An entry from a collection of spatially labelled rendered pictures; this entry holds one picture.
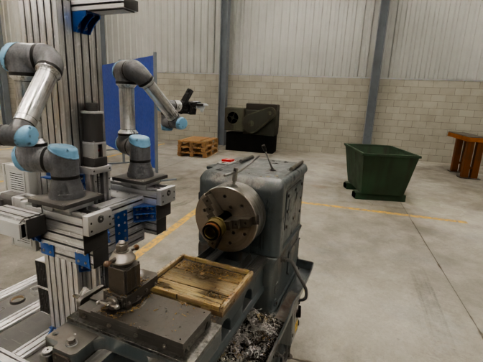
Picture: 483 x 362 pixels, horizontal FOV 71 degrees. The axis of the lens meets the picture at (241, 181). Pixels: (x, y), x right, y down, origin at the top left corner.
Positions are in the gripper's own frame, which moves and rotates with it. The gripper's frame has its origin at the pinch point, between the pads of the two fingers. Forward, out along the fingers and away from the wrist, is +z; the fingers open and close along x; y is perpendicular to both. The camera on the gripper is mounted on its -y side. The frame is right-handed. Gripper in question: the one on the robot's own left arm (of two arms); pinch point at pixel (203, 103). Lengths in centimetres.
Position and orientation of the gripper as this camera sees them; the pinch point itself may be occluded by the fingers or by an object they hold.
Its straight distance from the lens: 242.7
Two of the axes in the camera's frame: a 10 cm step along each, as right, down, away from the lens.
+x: 6.9, 3.3, -6.4
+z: 7.1, -1.4, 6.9
